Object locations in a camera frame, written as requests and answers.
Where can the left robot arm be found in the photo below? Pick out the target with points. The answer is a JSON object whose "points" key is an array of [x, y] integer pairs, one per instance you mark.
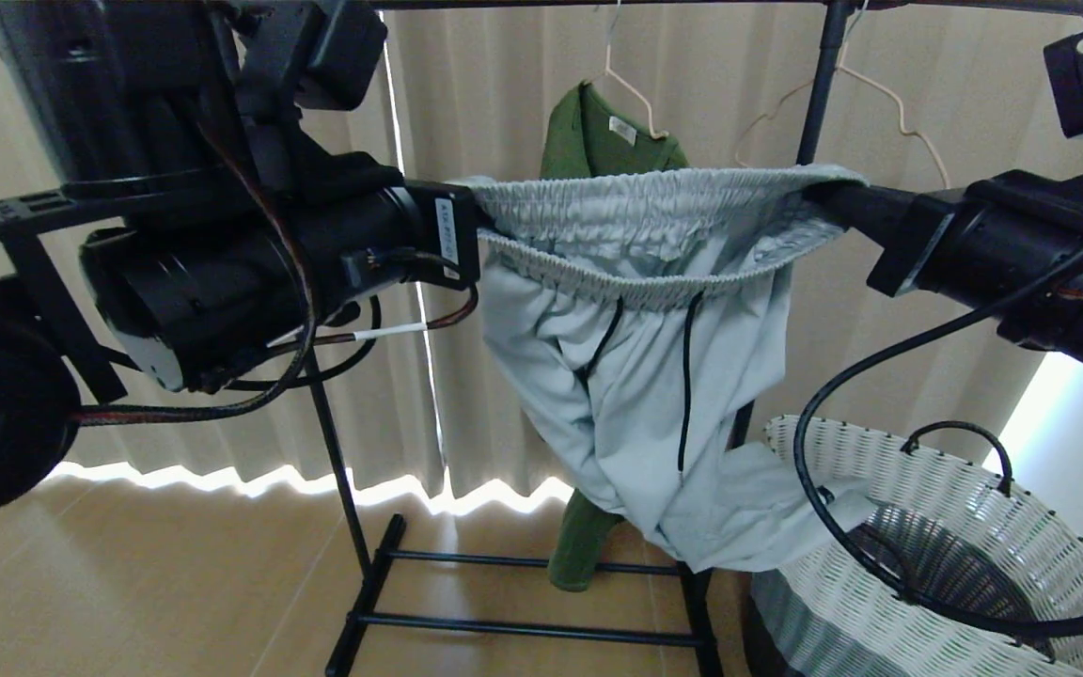
{"points": [[6, 395]]}

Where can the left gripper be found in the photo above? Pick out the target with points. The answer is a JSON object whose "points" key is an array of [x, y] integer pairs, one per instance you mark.
{"points": [[269, 273]]}

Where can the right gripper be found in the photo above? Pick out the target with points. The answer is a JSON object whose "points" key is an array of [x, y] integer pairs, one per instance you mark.
{"points": [[1021, 244]]}

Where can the white laundry basket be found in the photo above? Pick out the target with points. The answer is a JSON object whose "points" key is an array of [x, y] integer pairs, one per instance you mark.
{"points": [[880, 470]]}

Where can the black clothes rack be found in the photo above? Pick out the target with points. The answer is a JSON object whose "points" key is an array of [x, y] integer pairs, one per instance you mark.
{"points": [[523, 628]]}

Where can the beige curtain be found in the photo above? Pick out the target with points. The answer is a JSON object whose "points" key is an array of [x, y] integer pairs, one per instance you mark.
{"points": [[504, 94]]}

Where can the pale grey garment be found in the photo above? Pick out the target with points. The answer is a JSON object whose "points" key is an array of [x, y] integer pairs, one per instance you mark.
{"points": [[635, 376]]}

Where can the green long-sleeved shirt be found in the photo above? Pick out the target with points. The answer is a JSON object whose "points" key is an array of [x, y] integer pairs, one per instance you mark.
{"points": [[579, 141]]}

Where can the pink clothes hanger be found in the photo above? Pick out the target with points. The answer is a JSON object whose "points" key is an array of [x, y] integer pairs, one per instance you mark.
{"points": [[631, 91], [871, 84]]}

